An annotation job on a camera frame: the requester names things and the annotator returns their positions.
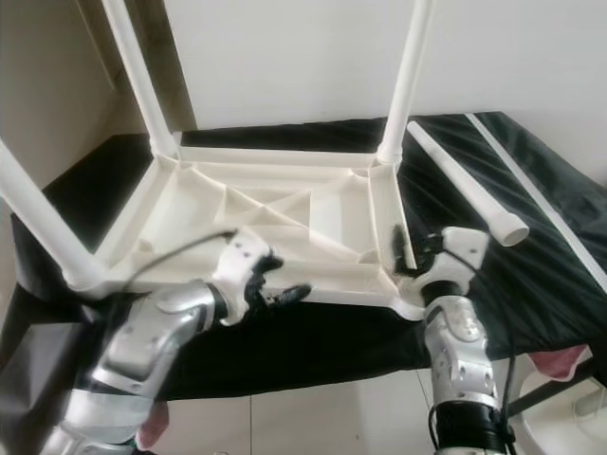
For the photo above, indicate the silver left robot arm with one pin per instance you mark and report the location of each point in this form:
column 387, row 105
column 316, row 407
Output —
column 152, row 336

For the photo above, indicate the pink rounded object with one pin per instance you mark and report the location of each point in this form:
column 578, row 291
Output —
column 154, row 428
column 560, row 362

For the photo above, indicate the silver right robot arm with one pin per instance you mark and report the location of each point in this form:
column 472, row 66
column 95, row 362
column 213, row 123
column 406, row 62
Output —
column 460, row 351

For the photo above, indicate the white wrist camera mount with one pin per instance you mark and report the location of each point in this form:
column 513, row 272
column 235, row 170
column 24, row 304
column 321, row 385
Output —
column 237, row 265
column 455, row 256

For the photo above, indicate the white plastic table top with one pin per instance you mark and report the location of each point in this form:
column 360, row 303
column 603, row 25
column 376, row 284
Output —
column 209, row 197

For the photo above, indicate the white floor fan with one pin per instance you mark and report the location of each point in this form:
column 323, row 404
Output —
column 569, row 417

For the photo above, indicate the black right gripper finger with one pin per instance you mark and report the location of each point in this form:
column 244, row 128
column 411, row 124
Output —
column 401, row 249

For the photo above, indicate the black metal table leg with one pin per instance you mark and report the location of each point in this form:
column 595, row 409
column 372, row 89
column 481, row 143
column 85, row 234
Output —
column 555, row 389

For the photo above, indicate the white tape strip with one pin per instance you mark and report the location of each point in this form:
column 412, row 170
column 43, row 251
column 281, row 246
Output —
column 541, row 185

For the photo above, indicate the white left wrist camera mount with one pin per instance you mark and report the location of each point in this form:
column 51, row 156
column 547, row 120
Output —
column 237, row 265

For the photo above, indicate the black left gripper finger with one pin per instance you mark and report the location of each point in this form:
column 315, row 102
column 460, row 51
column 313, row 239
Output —
column 291, row 294

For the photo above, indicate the black tablecloth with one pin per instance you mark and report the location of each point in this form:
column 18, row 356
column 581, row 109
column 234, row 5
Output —
column 57, row 332

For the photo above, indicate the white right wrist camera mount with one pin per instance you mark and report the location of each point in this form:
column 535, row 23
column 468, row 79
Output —
column 455, row 256

